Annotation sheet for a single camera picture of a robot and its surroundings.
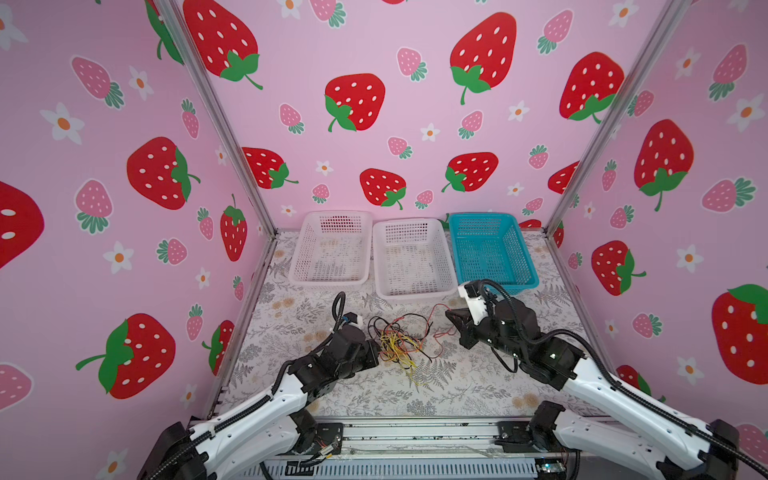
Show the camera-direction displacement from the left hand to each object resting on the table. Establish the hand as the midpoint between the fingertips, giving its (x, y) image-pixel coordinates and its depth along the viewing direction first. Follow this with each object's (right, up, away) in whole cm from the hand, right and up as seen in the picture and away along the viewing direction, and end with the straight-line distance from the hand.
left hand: (384, 349), depth 80 cm
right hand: (+16, +11, -8) cm, 21 cm away
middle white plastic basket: (+9, +24, +31) cm, 41 cm away
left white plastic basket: (-22, +29, +35) cm, 50 cm away
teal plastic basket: (+40, +29, +36) cm, 61 cm away
